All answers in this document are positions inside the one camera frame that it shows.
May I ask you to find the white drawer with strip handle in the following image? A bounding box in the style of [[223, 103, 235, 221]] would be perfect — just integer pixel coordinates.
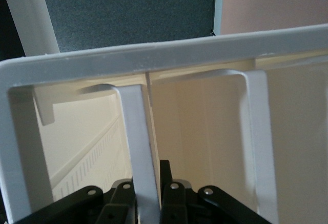
[[150, 54, 328, 224], [32, 83, 158, 224]]

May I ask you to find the white drawer cabinet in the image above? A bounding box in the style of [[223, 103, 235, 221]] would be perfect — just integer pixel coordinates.
[[0, 23, 328, 224]]

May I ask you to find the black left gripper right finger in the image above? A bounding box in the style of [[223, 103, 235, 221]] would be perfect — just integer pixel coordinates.
[[159, 159, 273, 224]]

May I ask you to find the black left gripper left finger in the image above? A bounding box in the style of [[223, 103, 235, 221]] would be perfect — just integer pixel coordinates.
[[14, 177, 139, 224]]

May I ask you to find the grey-blue partition panel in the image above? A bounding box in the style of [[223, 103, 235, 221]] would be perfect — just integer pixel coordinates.
[[38, 0, 218, 54]]

